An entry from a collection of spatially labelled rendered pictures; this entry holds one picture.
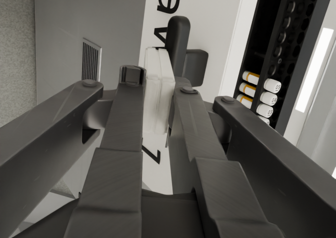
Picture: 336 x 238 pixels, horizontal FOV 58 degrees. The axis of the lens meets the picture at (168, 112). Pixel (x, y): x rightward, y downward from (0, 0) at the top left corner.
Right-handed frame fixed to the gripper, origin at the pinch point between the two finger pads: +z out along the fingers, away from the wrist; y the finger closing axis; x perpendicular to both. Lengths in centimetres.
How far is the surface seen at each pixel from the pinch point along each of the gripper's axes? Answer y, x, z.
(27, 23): -39, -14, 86
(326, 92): 16.0, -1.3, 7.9
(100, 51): -9.2, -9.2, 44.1
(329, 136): 16.9, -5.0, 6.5
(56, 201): -30, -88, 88
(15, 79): -42, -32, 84
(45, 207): -33, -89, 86
